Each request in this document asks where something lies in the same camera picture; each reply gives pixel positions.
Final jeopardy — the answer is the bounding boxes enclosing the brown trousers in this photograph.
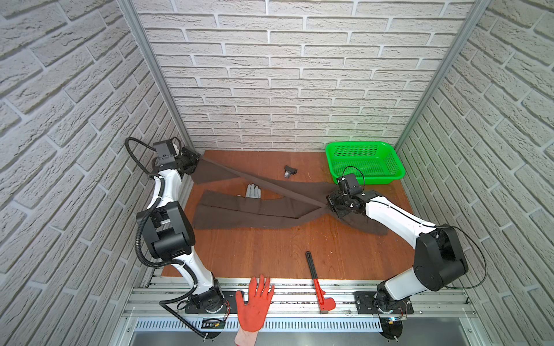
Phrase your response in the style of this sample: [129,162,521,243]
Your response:
[191,158,388,236]

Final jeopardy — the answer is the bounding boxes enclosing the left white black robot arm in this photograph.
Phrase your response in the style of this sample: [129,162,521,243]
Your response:
[135,140,225,314]

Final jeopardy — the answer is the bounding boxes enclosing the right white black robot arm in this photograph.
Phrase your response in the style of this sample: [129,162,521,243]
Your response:
[327,191,468,314]

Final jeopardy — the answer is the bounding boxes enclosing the green plastic basket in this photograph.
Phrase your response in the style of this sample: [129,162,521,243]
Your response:
[325,141,405,185]

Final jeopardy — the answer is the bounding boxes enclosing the small black clamp part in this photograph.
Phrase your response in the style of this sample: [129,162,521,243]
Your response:
[284,165,298,179]

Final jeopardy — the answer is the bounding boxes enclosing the grey blue work glove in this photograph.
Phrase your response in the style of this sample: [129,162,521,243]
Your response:
[243,184,261,199]

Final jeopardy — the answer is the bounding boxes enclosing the red black pipe wrench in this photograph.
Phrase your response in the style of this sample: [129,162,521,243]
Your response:
[305,251,336,314]

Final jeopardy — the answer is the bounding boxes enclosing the red work glove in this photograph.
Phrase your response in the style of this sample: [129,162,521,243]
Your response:
[235,275,275,332]

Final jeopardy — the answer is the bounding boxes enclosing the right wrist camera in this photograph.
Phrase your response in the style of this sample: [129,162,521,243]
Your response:
[337,173,364,198]

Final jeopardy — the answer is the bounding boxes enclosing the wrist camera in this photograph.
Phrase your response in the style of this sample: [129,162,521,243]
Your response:
[337,173,364,198]
[153,140,177,165]

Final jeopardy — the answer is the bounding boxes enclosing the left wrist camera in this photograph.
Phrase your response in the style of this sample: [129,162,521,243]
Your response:
[153,140,177,165]

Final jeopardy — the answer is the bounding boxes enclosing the right thin black cable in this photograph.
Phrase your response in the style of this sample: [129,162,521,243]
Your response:
[340,166,489,291]

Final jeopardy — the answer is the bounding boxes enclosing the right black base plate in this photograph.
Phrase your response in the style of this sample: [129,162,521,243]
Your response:
[353,291,414,316]

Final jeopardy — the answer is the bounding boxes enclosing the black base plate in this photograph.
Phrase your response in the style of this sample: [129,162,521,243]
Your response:
[185,291,238,314]
[353,291,414,316]

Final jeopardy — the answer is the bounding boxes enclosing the left black corrugated cable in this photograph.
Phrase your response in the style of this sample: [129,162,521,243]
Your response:
[124,136,217,340]

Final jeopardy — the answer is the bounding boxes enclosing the aluminium mounting rail frame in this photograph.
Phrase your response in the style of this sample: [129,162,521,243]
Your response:
[109,270,491,345]

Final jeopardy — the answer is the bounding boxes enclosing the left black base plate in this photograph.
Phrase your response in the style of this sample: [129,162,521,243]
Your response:
[185,291,238,314]

